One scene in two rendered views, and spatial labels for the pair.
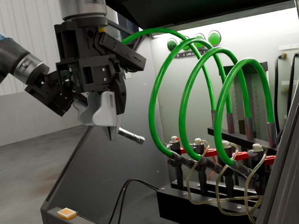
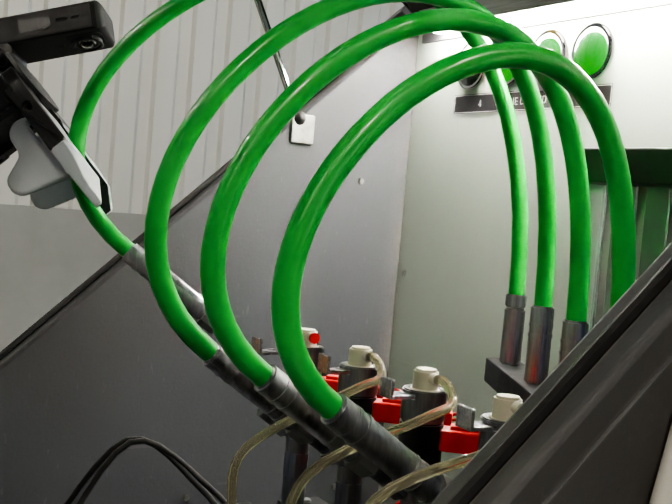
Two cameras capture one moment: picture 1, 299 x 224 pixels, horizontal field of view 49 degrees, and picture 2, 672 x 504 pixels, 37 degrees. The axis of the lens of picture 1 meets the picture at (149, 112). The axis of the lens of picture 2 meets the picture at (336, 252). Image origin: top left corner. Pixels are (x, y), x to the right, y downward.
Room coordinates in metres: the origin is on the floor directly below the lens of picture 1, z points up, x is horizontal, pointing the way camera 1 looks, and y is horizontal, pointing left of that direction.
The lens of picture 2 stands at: (0.14, -0.26, 1.23)
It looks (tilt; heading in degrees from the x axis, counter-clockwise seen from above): 3 degrees down; 14
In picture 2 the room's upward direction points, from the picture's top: 5 degrees clockwise
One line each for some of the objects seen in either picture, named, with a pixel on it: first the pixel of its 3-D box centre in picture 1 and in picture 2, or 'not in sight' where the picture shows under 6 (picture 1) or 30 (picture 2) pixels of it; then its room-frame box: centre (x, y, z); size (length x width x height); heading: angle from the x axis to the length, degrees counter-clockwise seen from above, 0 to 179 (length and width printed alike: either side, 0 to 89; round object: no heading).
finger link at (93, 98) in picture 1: (94, 117); not in sight; (0.58, 0.10, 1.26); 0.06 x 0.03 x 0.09; 134
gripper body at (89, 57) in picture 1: (88, 57); not in sight; (0.57, 0.09, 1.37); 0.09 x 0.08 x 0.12; 134
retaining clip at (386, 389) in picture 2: not in sight; (405, 386); (0.75, -0.16, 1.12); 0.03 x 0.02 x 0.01; 134
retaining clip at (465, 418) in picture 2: (253, 151); (485, 416); (0.70, -0.21, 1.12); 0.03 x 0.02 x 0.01; 134
